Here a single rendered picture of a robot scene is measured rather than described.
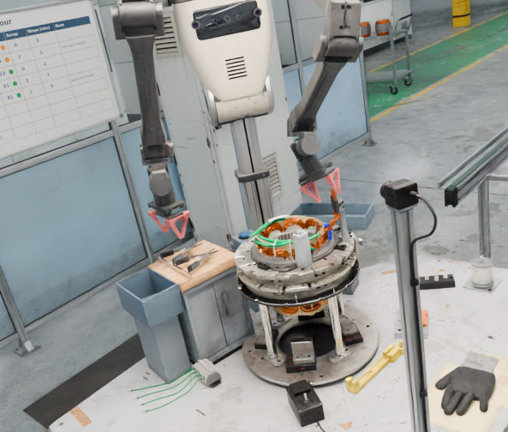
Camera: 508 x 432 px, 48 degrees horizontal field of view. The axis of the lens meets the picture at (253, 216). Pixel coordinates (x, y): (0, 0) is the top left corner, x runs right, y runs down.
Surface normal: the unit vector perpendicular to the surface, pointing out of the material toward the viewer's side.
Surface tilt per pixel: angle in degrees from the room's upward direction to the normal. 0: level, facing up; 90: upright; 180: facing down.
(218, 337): 90
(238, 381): 0
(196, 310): 90
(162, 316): 90
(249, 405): 0
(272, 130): 90
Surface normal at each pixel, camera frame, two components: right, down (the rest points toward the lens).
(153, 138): 0.21, 0.73
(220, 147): 0.75, 0.12
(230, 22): 0.20, 0.33
